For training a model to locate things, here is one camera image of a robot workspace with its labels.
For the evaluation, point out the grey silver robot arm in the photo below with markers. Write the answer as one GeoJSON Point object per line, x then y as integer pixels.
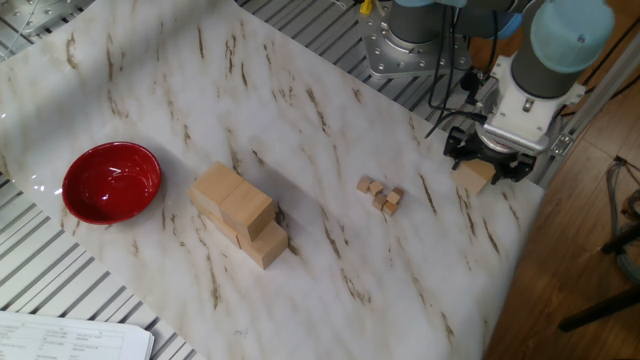
{"type": "Point", "coordinates": [550, 65]}

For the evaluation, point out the white marble pattern board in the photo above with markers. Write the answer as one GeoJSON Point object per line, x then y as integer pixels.
{"type": "Point", "coordinates": [300, 300]}

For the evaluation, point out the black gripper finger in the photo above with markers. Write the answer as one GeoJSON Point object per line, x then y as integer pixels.
{"type": "Point", "coordinates": [457, 145]}
{"type": "Point", "coordinates": [522, 170]}

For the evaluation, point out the red glossy bowl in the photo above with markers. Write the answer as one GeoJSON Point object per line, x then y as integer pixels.
{"type": "Point", "coordinates": [111, 182]}

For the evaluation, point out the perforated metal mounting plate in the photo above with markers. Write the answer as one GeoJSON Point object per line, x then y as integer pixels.
{"type": "Point", "coordinates": [40, 15]}

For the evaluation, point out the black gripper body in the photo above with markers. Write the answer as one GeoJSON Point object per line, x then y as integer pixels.
{"type": "Point", "coordinates": [492, 152]}

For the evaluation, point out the black stand legs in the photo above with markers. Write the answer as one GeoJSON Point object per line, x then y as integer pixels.
{"type": "Point", "coordinates": [600, 310]}

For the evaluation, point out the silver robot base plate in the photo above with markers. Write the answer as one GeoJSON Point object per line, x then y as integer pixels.
{"type": "Point", "coordinates": [380, 50]}

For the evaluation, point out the yellow plastic piece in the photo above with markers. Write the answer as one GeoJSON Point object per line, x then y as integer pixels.
{"type": "Point", "coordinates": [366, 6]}

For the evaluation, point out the aluminium frame rail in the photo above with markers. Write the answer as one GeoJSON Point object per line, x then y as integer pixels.
{"type": "Point", "coordinates": [600, 92]}

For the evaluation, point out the white printed paper stack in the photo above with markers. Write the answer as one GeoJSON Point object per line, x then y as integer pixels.
{"type": "Point", "coordinates": [65, 337]}

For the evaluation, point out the small wooden cube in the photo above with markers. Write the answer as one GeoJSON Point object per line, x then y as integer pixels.
{"type": "Point", "coordinates": [395, 196]}
{"type": "Point", "coordinates": [390, 208]}
{"type": "Point", "coordinates": [363, 184]}
{"type": "Point", "coordinates": [379, 201]}
{"type": "Point", "coordinates": [375, 188]}

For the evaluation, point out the white wrist mount housing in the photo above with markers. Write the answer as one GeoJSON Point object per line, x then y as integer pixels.
{"type": "Point", "coordinates": [520, 120]}

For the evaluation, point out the large wooden cube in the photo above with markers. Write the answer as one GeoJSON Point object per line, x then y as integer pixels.
{"type": "Point", "coordinates": [197, 202]}
{"type": "Point", "coordinates": [247, 210]}
{"type": "Point", "coordinates": [265, 250]}
{"type": "Point", "coordinates": [472, 177]}
{"type": "Point", "coordinates": [222, 227]}
{"type": "Point", "coordinates": [215, 187]}

